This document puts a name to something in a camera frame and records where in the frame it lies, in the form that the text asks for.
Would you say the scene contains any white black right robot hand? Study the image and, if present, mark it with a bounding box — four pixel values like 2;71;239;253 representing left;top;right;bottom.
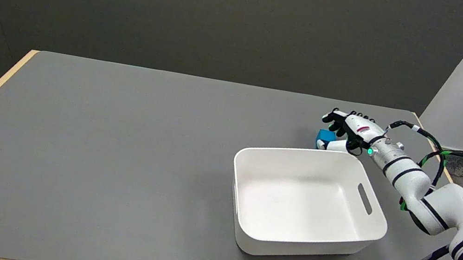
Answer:
316;106;390;161

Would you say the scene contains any blue wooden cube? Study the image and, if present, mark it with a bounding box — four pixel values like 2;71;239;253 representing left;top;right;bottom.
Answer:
314;129;337;152

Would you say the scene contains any white plastic bin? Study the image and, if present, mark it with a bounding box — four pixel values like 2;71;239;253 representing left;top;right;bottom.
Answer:
219;134;399;260

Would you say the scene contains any black cable loop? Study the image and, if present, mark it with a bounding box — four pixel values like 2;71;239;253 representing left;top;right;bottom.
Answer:
373;118;463;221

